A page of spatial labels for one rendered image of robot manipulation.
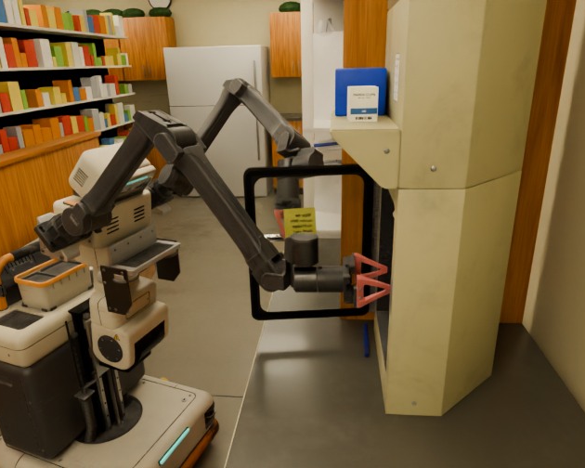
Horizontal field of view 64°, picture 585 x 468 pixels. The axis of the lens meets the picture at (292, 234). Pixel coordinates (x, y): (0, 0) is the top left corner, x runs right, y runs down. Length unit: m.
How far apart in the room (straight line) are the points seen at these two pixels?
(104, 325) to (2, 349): 0.34
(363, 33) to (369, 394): 0.79
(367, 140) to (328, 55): 1.42
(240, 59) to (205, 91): 0.56
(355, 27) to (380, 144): 0.42
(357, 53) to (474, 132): 0.42
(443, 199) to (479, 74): 0.20
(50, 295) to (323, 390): 1.11
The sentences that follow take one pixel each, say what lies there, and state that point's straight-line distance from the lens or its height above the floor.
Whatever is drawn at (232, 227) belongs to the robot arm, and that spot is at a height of 1.27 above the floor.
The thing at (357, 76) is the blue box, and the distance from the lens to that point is 0.97.
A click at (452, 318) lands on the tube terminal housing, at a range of 0.92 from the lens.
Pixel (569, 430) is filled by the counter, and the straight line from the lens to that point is 1.11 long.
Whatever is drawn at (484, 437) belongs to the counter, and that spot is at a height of 0.94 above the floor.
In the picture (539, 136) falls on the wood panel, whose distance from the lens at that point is 1.25.
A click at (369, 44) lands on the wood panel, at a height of 1.65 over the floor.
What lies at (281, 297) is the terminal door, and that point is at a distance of 1.20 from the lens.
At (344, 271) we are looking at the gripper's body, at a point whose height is 1.20.
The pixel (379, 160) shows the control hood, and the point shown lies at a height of 1.46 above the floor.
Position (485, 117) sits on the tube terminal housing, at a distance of 0.84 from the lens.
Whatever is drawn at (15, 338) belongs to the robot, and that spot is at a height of 0.80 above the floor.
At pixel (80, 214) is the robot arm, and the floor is 1.26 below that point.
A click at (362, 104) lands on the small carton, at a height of 1.54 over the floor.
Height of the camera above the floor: 1.62
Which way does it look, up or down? 20 degrees down
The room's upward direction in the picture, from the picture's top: 1 degrees counter-clockwise
